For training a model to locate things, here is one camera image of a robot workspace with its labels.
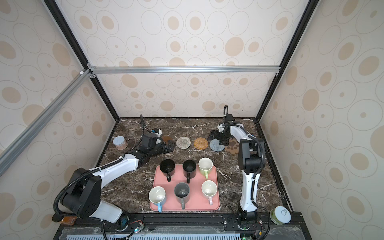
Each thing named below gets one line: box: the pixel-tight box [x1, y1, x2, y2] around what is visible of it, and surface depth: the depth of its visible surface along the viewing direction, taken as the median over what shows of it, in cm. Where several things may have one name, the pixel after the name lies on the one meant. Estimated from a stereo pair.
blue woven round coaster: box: [209, 139, 225, 152], surface depth 105 cm
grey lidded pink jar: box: [113, 135, 128, 151], surface depth 102 cm
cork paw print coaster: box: [224, 137, 240, 154], surface depth 104 cm
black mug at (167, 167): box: [159, 159, 176, 182], surface depth 87 cm
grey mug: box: [174, 182, 190, 210], surface depth 77 cm
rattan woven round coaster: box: [193, 137, 209, 150], surface depth 108 cm
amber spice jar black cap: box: [52, 213, 78, 226], surface depth 69 cm
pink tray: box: [149, 164, 220, 211], surface depth 84 cm
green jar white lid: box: [270, 206, 292, 226], surface depth 73 cm
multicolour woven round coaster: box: [176, 136, 191, 150], surface depth 108 cm
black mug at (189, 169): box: [182, 159, 197, 184], surface depth 87 cm
